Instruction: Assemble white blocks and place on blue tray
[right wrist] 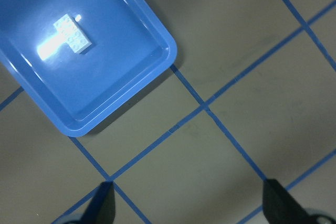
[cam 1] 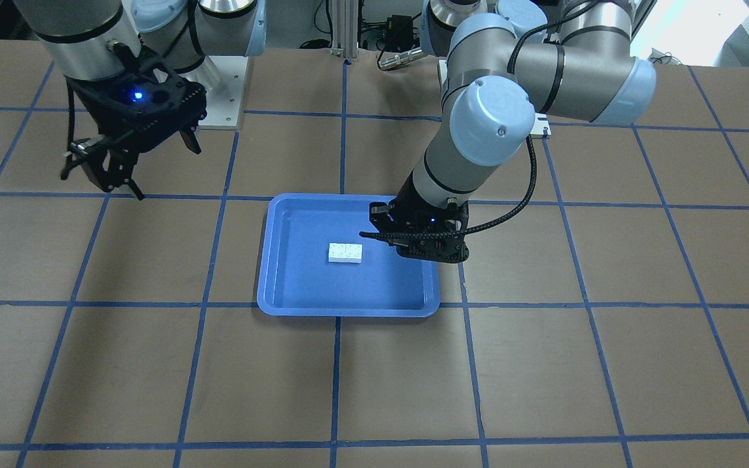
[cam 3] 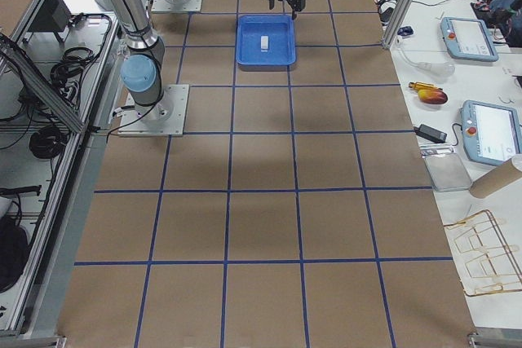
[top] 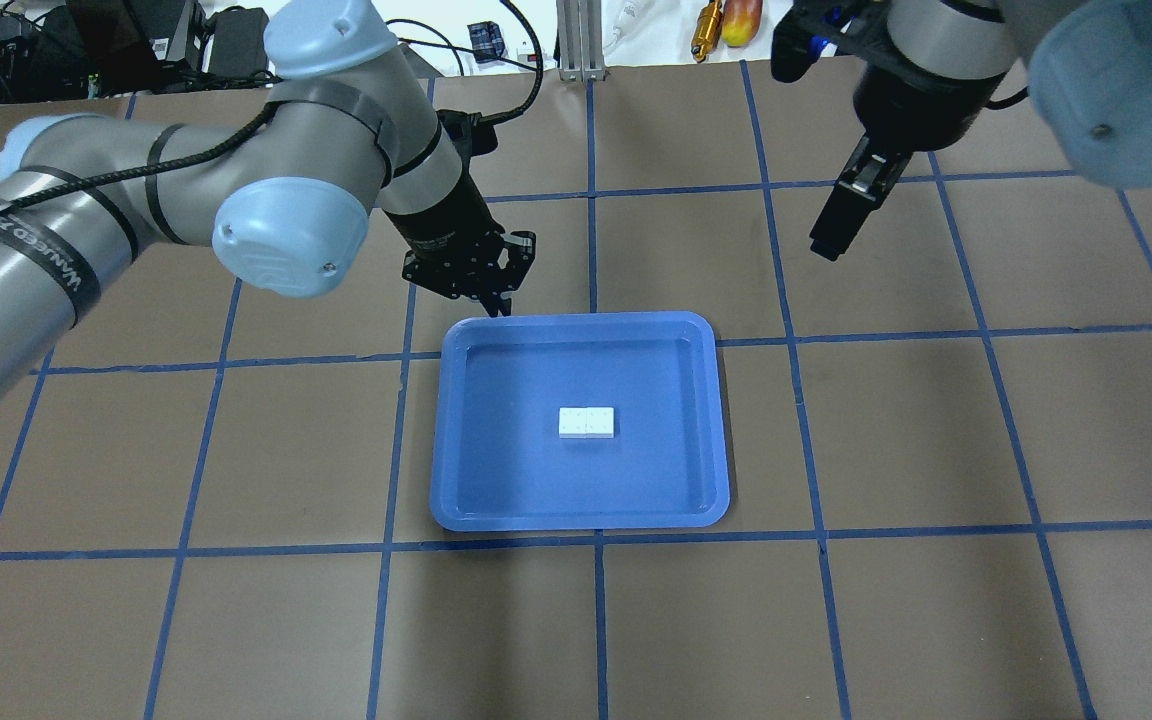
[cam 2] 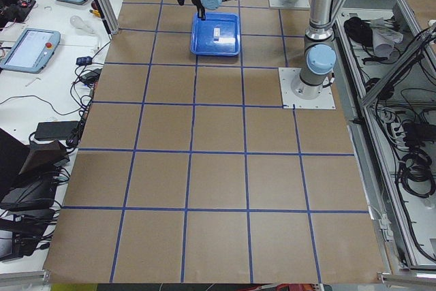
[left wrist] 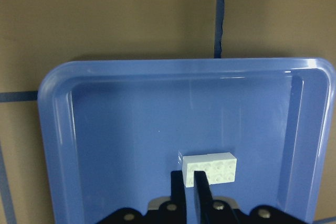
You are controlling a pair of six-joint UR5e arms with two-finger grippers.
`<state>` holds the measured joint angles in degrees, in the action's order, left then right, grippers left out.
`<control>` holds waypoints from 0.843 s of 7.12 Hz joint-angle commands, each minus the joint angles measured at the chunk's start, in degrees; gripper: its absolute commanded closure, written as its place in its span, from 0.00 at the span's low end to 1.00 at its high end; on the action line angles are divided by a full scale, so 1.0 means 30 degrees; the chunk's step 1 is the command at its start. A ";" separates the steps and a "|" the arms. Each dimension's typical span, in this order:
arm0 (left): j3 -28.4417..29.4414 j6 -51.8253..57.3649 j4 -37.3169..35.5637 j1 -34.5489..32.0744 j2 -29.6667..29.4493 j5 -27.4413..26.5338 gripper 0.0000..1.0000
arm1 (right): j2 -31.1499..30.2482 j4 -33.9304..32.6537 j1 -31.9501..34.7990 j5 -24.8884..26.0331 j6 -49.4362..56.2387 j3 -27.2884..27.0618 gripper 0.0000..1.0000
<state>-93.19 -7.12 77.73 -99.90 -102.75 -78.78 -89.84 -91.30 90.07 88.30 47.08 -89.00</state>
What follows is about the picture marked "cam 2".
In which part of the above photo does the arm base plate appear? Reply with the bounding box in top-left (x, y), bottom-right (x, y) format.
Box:
top-left (268, 0), bottom-right (310, 11)
top-left (278, 67), bottom-right (336, 110)

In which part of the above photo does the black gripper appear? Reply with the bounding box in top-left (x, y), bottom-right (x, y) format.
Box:
top-left (191, 0), bottom-right (206, 20)

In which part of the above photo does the teach pendant near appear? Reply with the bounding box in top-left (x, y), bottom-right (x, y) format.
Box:
top-left (1, 28), bottom-right (61, 74)

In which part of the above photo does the black power adapter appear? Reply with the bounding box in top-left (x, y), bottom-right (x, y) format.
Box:
top-left (34, 121), bottom-right (79, 141)

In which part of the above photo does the blue plastic tray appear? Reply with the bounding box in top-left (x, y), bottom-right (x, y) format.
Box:
top-left (190, 12), bottom-right (240, 57)

